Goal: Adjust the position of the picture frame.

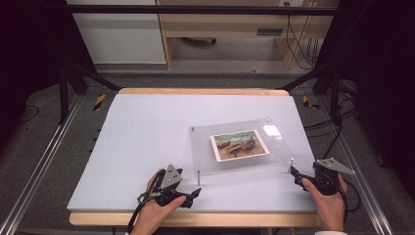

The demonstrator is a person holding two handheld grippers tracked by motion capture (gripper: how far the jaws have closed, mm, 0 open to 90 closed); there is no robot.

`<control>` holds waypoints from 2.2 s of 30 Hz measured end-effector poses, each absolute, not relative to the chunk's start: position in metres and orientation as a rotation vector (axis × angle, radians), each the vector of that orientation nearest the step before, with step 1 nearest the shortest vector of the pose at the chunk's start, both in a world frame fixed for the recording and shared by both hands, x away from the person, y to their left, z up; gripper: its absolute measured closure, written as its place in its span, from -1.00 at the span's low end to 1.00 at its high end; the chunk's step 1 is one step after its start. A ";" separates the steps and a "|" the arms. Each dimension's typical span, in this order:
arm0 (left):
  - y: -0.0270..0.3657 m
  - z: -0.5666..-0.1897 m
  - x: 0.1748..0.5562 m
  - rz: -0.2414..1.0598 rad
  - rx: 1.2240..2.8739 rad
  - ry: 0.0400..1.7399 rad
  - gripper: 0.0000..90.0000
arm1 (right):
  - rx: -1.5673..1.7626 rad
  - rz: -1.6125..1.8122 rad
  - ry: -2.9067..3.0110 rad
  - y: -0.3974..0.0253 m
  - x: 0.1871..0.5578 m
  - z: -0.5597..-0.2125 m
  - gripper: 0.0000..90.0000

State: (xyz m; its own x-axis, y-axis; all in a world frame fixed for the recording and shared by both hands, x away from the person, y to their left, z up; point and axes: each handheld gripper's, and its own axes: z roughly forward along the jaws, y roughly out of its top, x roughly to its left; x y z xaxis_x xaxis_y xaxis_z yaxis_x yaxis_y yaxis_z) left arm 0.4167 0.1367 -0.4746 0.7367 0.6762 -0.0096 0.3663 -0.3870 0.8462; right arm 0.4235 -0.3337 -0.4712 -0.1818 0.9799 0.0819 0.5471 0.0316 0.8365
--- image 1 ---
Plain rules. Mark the clear acrylic photo frame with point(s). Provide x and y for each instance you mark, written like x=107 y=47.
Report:
x=202 y=153

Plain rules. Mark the person's left hand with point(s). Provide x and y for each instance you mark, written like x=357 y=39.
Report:
x=153 y=213

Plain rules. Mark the person's right hand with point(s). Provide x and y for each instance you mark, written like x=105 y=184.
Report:
x=328 y=205

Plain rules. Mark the painted picture print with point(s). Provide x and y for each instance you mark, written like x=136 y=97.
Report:
x=239 y=145

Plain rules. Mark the aluminium floor rail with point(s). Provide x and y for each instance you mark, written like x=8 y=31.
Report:
x=39 y=166
x=359 y=169

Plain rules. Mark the white cabinet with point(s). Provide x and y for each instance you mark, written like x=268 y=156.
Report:
x=120 y=39

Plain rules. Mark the black horizontal frame bar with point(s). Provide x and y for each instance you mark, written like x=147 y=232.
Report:
x=195 y=9

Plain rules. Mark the light wooden desk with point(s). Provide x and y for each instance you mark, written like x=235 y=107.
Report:
x=228 y=23

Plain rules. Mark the black metal stand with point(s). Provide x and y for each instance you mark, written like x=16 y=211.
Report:
x=335 y=98
x=63 y=94

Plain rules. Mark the dark curtain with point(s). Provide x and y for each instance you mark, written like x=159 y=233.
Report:
x=29 y=49
x=381 y=81

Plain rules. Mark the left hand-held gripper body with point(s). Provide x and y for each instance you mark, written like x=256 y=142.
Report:
x=171 y=178

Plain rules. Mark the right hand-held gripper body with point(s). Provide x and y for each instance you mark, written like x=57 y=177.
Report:
x=326 y=182

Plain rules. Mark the wooden table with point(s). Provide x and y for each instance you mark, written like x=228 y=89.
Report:
x=195 y=220

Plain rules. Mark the yellow black tape strip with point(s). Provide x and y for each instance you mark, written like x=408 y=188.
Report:
x=99 y=102
x=306 y=102

